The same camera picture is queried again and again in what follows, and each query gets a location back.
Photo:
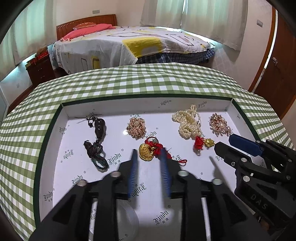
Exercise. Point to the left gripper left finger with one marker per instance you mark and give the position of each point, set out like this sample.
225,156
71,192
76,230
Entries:
128,178

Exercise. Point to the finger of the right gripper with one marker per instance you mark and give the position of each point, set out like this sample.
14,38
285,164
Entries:
246,145
234,158

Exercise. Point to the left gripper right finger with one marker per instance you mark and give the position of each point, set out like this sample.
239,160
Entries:
169,171

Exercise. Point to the gold charm red tassel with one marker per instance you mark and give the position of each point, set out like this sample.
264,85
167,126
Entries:
201,143

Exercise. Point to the brown wooden door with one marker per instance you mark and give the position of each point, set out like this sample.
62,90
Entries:
275,79

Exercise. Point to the green checkered tablecloth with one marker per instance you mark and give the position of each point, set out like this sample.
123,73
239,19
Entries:
24,129

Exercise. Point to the bed with patterned sheet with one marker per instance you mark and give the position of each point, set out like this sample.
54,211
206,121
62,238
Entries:
123,46

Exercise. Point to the right white curtain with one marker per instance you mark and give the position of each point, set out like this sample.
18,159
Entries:
223,21

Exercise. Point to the white curtain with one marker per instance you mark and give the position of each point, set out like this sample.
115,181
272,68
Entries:
32,30
223,21

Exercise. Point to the dark wooden nightstand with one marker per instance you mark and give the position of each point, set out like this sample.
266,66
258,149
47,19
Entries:
40,70

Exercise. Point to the red items on nightstand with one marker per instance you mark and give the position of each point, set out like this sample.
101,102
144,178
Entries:
42,53

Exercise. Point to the pink pillow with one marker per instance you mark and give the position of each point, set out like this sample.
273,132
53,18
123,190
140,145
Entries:
86,31

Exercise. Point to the orange patterned pillow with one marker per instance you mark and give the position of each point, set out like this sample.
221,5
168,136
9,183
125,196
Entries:
84,25

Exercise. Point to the left white curtain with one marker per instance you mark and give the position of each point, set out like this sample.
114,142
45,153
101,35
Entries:
32,30

